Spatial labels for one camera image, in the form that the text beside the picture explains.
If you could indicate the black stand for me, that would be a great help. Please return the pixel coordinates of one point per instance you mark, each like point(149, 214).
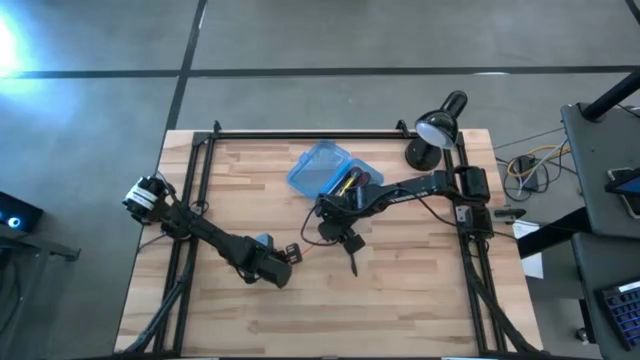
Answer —
point(40, 247)

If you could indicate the black metal table frame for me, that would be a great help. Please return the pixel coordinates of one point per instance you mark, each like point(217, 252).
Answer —
point(320, 135)

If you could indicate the black box with blue light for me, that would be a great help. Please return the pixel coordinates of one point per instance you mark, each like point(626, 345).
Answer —
point(17, 212)

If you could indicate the black desk lamp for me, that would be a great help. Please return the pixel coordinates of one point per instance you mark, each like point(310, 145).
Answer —
point(425, 152)

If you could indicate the small black device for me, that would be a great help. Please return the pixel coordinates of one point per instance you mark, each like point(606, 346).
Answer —
point(507, 214)

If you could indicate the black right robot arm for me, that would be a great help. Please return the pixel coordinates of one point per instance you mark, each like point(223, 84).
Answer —
point(415, 192)

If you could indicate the grey desk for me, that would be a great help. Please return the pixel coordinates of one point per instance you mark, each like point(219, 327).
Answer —
point(590, 165)
point(600, 260)

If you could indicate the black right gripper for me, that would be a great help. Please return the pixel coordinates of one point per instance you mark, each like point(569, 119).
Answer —
point(337, 207)

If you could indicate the white paper sheet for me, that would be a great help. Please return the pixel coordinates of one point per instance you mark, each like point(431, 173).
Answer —
point(535, 267)

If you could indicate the black keyboard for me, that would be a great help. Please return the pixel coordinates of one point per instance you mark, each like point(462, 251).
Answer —
point(625, 312)

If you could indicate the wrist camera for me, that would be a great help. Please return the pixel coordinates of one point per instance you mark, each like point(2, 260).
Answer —
point(264, 240)
point(332, 231)

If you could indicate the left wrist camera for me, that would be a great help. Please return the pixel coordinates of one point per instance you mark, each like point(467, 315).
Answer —
point(264, 240)

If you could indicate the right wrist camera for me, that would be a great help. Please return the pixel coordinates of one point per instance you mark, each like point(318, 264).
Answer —
point(332, 231)

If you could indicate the black pole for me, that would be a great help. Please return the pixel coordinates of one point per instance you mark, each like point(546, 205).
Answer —
point(612, 95)

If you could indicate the smartphone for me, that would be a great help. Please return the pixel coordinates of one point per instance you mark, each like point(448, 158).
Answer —
point(625, 187)

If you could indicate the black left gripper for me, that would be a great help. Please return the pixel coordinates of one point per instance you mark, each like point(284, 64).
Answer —
point(275, 270)

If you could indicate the black diagonal bar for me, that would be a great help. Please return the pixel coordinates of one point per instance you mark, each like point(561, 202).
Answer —
point(550, 235)

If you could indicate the black power adapter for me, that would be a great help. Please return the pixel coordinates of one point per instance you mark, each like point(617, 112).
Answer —
point(525, 167)

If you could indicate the blue plastic supply box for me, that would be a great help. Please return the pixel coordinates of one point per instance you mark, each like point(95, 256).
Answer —
point(315, 167)

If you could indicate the yellow pencil with eraser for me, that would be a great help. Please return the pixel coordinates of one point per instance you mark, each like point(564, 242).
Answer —
point(346, 185)

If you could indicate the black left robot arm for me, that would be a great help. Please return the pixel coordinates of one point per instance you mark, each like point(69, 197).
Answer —
point(210, 232)

